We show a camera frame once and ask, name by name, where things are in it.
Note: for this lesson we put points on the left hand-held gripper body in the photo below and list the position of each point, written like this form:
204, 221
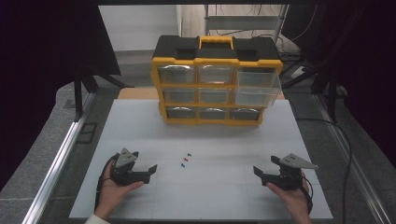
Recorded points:
126, 158

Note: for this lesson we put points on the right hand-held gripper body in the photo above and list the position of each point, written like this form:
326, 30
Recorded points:
289, 177

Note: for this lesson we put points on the blue push pin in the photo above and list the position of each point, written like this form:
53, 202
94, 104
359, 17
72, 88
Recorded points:
183, 165

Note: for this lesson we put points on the clear plastic organizer drawer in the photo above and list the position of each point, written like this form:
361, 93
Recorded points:
257, 96

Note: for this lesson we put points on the yellow black drawer organizer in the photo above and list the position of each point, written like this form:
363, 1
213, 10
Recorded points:
214, 51

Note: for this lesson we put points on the person's right hand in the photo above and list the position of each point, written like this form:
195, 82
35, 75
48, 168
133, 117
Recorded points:
295, 202

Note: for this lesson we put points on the person's left hand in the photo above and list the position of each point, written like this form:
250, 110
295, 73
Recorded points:
110, 196

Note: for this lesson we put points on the wooden board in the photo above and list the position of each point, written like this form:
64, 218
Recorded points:
137, 93

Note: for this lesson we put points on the black metal stand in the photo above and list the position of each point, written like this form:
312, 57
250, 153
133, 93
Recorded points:
331, 90
79, 93

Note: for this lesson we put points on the set of clear drawers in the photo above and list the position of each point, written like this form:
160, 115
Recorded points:
179, 74

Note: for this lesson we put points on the white power strip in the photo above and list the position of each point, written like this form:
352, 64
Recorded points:
299, 72

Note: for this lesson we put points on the black curtain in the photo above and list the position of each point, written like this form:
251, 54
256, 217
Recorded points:
370, 62
40, 62

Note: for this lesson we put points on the grey metal shelf rack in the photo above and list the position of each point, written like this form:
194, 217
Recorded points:
243, 22

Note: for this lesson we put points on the aluminium frame rail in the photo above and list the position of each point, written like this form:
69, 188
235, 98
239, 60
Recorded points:
351, 168
56, 168

